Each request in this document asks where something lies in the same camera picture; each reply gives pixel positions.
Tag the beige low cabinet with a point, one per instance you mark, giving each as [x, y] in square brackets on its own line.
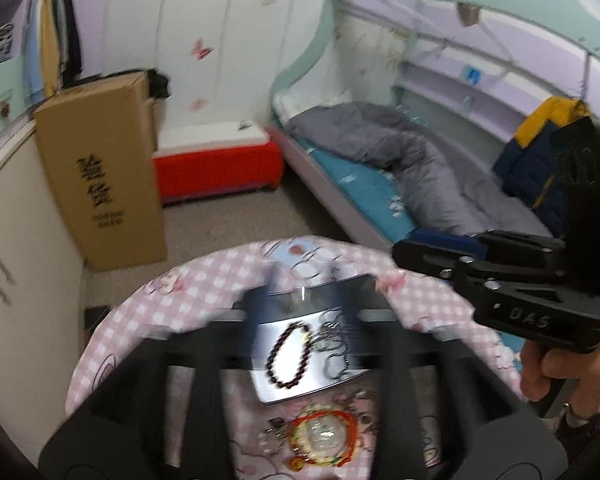
[41, 275]

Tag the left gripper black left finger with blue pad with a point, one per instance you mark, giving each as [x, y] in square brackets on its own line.
[159, 413]

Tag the pink checkered bear tablecloth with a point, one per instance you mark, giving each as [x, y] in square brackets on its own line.
[190, 295]

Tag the yellow navy puffer jacket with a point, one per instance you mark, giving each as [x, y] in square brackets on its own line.
[527, 166]

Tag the person's right hand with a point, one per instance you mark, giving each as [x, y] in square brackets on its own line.
[539, 368]

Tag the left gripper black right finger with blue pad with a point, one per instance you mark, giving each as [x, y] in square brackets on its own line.
[443, 413]

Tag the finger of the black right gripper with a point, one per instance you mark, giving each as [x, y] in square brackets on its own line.
[491, 255]

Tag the grey metal tin box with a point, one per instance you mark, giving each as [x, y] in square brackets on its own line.
[310, 339]

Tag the teal bed sheet mattress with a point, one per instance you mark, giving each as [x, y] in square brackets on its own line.
[363, 200]

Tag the teal drawer unit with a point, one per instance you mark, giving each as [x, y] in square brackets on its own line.
[13, 95]

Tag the small pearl earrings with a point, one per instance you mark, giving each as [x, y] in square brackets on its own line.
[272, 439]

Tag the tall brown cardboard box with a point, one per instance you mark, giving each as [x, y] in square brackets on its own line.
[96, 143]

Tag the grey quilt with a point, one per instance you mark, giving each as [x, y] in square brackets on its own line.
[442, 186]

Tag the red fabric storage bench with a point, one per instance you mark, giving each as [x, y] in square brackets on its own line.
[215, 159]

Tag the black cloth behind box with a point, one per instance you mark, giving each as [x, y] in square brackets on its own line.
[158, 85]

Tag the small metal clip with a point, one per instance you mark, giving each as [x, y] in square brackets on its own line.
[244, 125]

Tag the hanging clothes row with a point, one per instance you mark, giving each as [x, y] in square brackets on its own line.
[52, 54]

